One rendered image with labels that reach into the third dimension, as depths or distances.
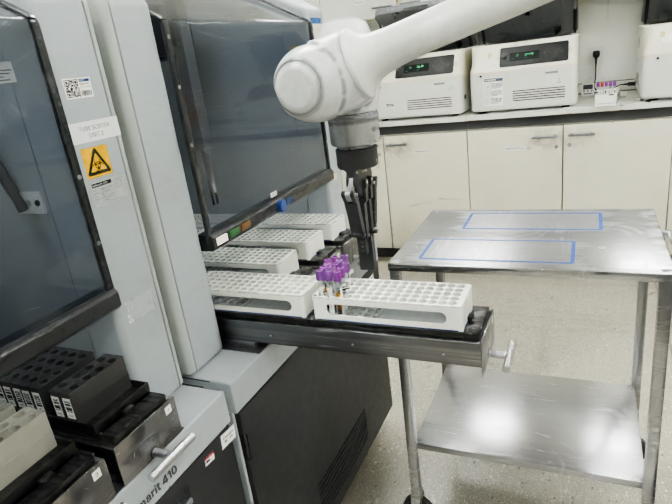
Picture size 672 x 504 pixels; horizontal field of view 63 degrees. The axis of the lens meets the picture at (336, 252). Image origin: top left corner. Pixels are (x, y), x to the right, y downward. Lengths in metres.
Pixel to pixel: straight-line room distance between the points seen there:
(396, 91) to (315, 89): 2.64
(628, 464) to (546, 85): 2.14
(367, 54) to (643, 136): 2.58
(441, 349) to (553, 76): 2.38
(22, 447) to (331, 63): 0.67
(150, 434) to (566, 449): 1.07
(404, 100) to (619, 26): 1.33
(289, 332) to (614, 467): 0.88
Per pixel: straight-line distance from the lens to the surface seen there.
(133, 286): 1.00
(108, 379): 0.97
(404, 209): 3.50
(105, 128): 0.97
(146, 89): 1.05
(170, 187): 1.07
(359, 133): 0.95
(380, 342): 1.05
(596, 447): 1.63
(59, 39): 0.94
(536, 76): 3.23
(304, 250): 1.42
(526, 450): 1.60
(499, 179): 3.32
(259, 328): 1.16
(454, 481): 1.91
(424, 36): 0.80
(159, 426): 0.97
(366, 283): 1.11
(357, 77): 0.78
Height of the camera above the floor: 1.30
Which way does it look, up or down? 19 degrees down
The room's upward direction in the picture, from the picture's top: 8 degrees counter-clockwise
